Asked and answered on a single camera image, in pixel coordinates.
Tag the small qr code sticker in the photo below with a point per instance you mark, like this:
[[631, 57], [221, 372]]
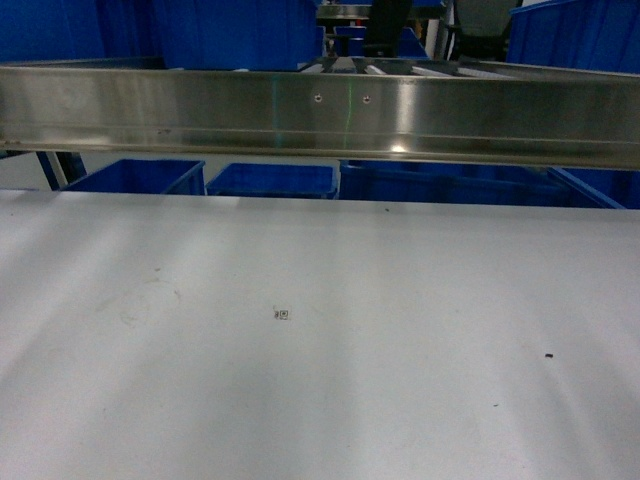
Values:
[[282, 314]]

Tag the blue bin lower middle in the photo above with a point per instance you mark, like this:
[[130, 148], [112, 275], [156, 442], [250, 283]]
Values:
[[274, 181]]

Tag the blue bin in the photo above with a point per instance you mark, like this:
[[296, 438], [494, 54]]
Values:
[[585, 35], [134, 176], [274, 181], [473, 184], [210, 35]]

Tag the blue bin lower right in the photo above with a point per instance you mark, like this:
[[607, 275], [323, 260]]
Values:
[[473, 184]]

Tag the blue bin lower left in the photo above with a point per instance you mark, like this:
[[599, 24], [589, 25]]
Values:
[[134, 176]]

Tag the blue bin upper left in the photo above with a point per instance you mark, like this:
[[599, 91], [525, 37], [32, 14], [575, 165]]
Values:
[[210, 35]]

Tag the blue bin upper right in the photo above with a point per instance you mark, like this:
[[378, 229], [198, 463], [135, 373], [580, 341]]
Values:
[[585, 35]]

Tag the stainless steel shelf rail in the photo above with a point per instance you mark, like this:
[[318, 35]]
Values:
[[363, 108]]

